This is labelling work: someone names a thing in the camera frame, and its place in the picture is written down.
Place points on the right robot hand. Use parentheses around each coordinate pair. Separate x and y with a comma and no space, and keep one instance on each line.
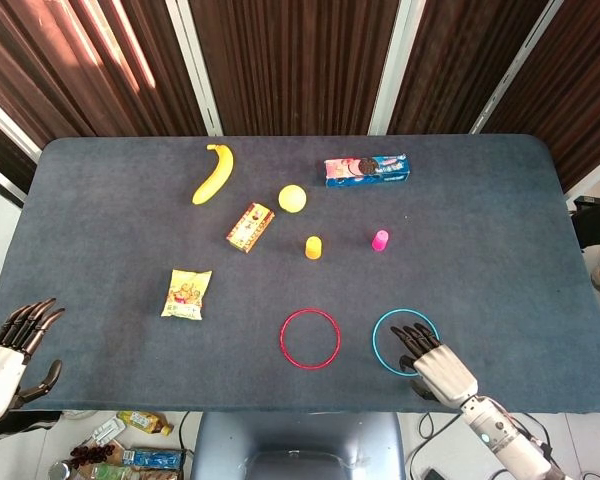
(442,372)

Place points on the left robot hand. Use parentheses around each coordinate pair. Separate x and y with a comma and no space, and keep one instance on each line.
(2,370)

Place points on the metal can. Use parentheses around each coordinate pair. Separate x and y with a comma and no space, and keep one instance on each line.
(61,471)

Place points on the white blister pack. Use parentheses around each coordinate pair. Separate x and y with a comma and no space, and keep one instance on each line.
(106,431)

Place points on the pink plastic cup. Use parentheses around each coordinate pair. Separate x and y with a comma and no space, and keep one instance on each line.
(380,241)

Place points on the green packet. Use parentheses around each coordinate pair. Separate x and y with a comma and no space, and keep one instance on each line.
(110,473)

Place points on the green tea bottle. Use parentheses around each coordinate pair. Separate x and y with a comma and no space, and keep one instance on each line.
(142,422)

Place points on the blue grey chair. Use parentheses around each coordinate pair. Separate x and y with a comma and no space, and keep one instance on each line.
(280,435)

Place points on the blue snack packet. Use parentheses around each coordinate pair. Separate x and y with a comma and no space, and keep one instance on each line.
(155,458)

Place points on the blue table cloth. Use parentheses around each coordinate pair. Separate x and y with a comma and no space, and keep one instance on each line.
(105,225)

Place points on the orange plastic cup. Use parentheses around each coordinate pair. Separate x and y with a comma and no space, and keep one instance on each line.
(313,248)

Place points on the yellow snack bag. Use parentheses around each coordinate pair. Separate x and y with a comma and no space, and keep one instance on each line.
(186,295)

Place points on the blue cookie box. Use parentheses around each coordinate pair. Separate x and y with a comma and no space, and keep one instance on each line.
(367,171)

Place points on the black bag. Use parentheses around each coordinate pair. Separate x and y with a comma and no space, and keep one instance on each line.
(597,222)

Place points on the yellow tennis ball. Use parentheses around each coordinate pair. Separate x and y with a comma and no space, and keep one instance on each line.
(292,199)

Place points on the small red yellow box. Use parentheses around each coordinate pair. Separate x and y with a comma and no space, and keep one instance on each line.
(250,227)

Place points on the yellow banana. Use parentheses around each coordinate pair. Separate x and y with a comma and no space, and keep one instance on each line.
(217,175)

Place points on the brown slatted screen panel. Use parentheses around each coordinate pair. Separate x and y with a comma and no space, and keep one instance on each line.
(460,60)
(80,65)
(295,65)
(580,90)

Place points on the white screen frame post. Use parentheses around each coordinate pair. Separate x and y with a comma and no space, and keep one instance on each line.
(390,65)
(5,122)
(200,65)
(510,70)

